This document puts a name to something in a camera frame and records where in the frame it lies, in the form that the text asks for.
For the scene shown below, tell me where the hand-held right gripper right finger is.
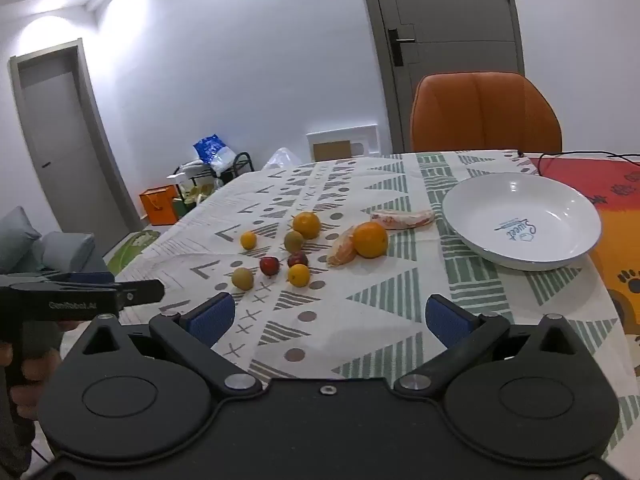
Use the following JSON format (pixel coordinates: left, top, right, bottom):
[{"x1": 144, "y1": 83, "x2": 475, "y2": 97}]
[{"x1": 394, "y1": 295, "x2": 586, "y2": 401}]

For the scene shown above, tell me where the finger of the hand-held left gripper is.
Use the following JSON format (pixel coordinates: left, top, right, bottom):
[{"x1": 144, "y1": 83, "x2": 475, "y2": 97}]
[
  {"x1": 112, "y1": 280, "x2": 166, "y2": 307},
  {"x1": 0, "y1": 271, "x2": 115, "y2": 286}
]

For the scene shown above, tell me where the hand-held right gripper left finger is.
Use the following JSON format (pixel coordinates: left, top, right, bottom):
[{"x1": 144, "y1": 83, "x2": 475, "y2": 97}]
[{"x1": 65, "y1": 292, "x2": 263, "y2": 403}]

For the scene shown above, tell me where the large orange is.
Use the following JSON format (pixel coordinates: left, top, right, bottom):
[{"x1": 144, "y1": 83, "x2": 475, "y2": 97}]
[{"x1": 352, "y1": 221, "x2": 389, "y2": 259}]

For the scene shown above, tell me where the white plate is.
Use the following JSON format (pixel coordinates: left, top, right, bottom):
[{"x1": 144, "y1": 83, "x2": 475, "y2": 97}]
[{"x1": 442, "y1": 172, "x2": 602, "y2": 271}]

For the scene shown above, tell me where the peeled orange half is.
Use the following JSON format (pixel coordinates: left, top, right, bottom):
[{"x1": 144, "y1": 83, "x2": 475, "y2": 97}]
[{"x1": 326, "y1": 225, "x2": 358, "y2": 267}]

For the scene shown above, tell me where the medium orange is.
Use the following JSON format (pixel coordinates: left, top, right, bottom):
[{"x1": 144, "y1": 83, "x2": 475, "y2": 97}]
[{"x1": 292, "y1": 212, "x2": 321, "y2": 240}]

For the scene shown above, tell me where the person's left hand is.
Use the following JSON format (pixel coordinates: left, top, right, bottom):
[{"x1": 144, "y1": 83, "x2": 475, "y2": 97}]
[{"x1": 0, "y1": 342, "x2": 63, "y2": 421}]

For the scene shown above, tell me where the green patterned mat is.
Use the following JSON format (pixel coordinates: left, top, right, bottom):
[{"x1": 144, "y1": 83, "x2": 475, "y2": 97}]
[{"x1": 107, "y1": 230, "x2": 166, "y2": 276}]

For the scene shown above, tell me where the grey sofa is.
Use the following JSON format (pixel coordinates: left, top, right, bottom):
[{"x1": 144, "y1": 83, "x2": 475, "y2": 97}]
[{"x1": 0, "y1": 206, "x2": 118, "y2": 281}]

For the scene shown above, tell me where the orange paper bag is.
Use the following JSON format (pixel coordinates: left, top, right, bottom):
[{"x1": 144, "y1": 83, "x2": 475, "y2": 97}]
[{"x1": 139, "y1": 185, "x2": 180, "y2": 225}]

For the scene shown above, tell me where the narrow grey door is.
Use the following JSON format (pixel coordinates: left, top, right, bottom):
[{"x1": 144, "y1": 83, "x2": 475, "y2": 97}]
[{"x1": 9, "y1": 42, "x2": 141, "y2": 256}]

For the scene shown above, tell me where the blue plastic bag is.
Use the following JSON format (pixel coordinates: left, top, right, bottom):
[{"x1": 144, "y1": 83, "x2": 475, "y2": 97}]
[{"x1": 193, "y1": 134, "x2": 236, "y2": 173}]

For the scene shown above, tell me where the black metal rack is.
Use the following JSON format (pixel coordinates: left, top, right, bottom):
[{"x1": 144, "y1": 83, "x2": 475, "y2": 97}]
[{"x1": 173, "y1": 152, "x2": 255, "y2": 191}]

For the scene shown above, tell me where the patterned tablecloth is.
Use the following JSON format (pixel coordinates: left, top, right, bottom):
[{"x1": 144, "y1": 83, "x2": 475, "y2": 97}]
[{"x1": 116, "y1": 152, "x2": 626, "y2": 461}]

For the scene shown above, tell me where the white plastic bag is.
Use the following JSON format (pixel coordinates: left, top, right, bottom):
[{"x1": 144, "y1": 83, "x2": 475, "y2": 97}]
[{"x1": 262, "y1": 147, "x2": 303, "y2": 171}]

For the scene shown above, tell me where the red orange table mat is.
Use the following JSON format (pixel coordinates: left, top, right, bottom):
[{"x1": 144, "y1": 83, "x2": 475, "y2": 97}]
[{"x1": 530, "y1": 155, "x2": 640, "y2": 336}]

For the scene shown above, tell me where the brown cardboard sheet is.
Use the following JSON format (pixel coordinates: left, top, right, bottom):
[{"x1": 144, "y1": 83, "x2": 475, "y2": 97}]
[{"x1": 313, "y1": 142, "x2": 353, "y2": 161}]

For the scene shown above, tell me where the white foam packaging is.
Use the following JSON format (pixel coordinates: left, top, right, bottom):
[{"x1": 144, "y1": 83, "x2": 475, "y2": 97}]
[{"x1": 306, "y1": 122, "x2": 381, "y2": 162}]

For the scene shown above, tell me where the orange chair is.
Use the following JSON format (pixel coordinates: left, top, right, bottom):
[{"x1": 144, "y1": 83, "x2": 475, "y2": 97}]
[{"x1": 410, "y1": 72, "x2": 563, "y2": 153}]

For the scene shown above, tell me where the black cable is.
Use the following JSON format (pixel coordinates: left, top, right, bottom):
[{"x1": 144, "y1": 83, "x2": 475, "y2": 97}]
[{"x1": 517, "y1": 149, "x2": 640, "y2": 163}]

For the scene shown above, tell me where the black door lock handle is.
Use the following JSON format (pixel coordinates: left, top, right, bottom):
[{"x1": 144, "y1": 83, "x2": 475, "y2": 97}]
[{"x1": 388, "y1": 27, "x2": 416, "y2": 67}]

